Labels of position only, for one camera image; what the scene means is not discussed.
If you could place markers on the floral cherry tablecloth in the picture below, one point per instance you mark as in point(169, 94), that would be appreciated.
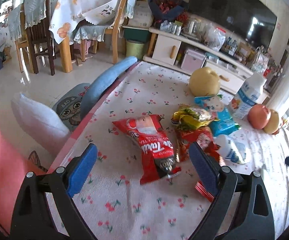
point(113, 203)

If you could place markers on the wooden dining table with cloth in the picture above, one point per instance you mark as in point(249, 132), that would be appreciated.
point(65, 19)

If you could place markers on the pink storage box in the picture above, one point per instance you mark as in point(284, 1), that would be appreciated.
point(193, 60)

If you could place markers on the electric kettle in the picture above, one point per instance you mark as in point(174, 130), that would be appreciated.
point(192, 27)

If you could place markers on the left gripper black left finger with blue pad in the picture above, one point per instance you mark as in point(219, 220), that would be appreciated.
point(32, 217)

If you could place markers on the white tv cabinet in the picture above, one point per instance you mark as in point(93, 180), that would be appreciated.
point(168, 50)

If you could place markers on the pink plastic trash bucket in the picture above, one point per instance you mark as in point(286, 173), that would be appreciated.
point(13, 169)

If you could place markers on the black flat television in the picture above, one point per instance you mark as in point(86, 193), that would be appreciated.
point(250, 19)

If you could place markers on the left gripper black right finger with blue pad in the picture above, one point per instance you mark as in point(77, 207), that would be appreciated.
point(253, 217)

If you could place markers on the blue cartoon snack bag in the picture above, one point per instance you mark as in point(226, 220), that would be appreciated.
point(223, 122)

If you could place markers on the yellow green snack bag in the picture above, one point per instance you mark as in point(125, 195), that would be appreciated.
point(191, 118)

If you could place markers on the yellow apple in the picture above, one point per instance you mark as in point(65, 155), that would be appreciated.
point(273, 123)

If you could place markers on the dark wooden chair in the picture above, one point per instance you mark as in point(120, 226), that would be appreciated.
point(39, 38)

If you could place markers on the red snack wrapper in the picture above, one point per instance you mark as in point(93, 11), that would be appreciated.
point(157, 151)

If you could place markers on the yellow pear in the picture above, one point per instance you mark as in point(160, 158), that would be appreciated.
point(204, 82)

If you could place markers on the large white plastic mailer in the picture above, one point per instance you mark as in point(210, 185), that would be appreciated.
point(232, 150)

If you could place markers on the white blue milk bottle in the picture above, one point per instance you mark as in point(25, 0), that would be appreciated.
point(247, 96)

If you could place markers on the white grey cushion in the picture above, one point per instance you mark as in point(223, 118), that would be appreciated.
point(40, 122)

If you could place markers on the dark red flower bouquet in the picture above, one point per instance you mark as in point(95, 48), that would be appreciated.
point(167, 9)

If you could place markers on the clear plastic bag on cabinet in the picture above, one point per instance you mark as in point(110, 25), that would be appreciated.
point(213, 37)

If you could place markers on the red apple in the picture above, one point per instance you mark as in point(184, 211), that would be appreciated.
point(259, 116)

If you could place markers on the green waste bin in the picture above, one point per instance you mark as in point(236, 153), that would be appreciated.
point(135, 49)

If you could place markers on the wooden dining chair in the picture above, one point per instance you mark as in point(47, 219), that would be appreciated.
point(112, 30)

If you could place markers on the red candy wrapper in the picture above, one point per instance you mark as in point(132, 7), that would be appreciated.
point(203, 136)

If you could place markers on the cat pattern floor mat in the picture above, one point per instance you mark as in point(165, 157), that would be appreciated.
point(68, 106)

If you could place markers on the blue cushion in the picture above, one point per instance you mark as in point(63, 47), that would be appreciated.
point(102, 83)

